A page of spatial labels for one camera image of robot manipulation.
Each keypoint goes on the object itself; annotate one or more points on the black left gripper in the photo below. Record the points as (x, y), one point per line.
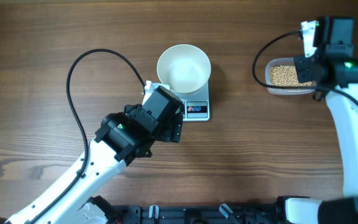
(171, 132)

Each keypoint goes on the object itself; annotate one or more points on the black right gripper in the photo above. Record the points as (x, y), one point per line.
(302, 73)

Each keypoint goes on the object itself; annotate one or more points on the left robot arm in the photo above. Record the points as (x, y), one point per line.
(121, 138)

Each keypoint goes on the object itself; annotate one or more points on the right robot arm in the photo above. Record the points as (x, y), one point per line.
(329, 62)

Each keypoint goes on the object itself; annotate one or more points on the white digital kitchen scale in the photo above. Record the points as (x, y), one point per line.
(197, 106)

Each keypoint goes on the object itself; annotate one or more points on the white round bowl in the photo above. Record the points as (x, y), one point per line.
(185, 68)

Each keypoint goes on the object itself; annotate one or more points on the clear plastic container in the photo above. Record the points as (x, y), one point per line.
(277, 91)

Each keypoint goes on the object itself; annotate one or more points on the yellow soybeans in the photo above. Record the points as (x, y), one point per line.
(285, 76)

